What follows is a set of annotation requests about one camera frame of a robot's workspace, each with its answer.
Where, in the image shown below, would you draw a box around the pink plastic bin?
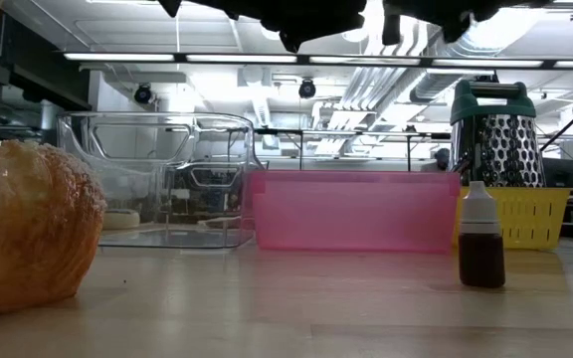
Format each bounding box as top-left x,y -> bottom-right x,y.
241,169 -> 462,256

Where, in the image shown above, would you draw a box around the brown dropper bottle white cap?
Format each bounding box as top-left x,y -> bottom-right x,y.
458,180 -> 507,289

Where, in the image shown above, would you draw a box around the person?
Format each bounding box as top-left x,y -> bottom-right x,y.
433,147 -> 452,173

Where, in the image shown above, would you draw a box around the yellow plastic basket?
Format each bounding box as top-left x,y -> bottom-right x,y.
453,186 -> 573,252

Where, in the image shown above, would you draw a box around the ceiling light strip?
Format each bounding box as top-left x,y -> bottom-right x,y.
62,51 -> 573,71

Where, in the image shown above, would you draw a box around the metal grater teal handle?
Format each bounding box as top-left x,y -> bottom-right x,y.
449,79 -> 547,189

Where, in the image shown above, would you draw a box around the clear plastic bin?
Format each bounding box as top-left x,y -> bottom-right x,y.
56,110 -> 264,250

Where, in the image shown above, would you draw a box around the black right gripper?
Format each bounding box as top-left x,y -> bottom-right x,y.
383,0 -> 556,46

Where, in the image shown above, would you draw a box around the black monitor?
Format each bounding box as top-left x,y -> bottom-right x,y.
542,157 -> 573,190

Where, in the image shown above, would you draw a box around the sugared bread pastry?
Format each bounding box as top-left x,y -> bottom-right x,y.
0,136 -> 107,318

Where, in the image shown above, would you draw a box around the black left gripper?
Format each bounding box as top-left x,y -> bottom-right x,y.
158,0 -> 367,54

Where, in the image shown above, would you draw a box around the silver ceiling ducts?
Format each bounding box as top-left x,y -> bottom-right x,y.
315,9 -> 472,156

